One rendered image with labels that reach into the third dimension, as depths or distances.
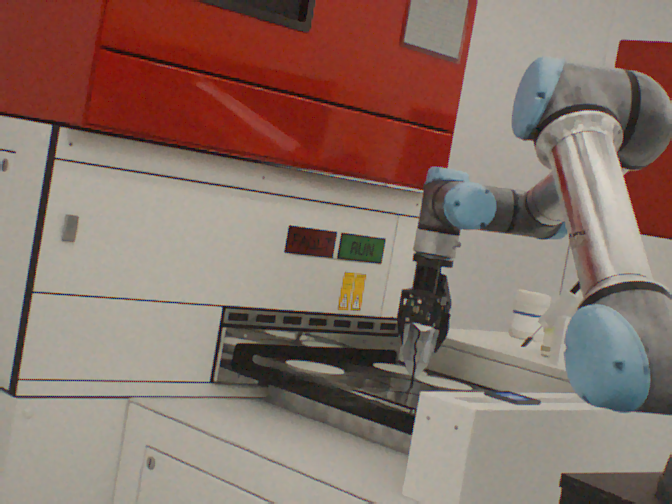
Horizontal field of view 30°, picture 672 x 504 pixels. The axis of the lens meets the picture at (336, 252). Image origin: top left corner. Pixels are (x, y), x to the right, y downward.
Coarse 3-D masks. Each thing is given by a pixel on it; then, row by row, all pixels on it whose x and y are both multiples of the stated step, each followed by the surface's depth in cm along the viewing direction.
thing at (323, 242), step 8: (296, 232) 216; (304, 232) 218; (312, 232) 219; (320, 232) 221; (296, 240) 217; (304, 240) 218; (312, 240) 220; (320, 240) 221; (328, 240) 222; (288, 248) 216; (296, 248) 217; (304, 248) 218; (312, 248) 220; (320, 248) 221; (328, 248) 223
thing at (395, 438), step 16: (272, 384) 215; (272, 400) 214; (288, 400) 211; (304, 400) 208; (320, 400) 208; (320, 416) 205; (336, 416) 203; (352, 416) 200; (352, 432) 200; (368, 432) 198; (384, 432) 195; (400, 432) 193; (400, 448) 193
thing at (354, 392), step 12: (252, 360) 209; (264, 360) 207; (288, 372) 203; (300, 372) 201; (324, 384) 197; (336, 384) 195; (360, 396) 192; (372, 396) 190; (396, 408) 186; (408, 408) 185
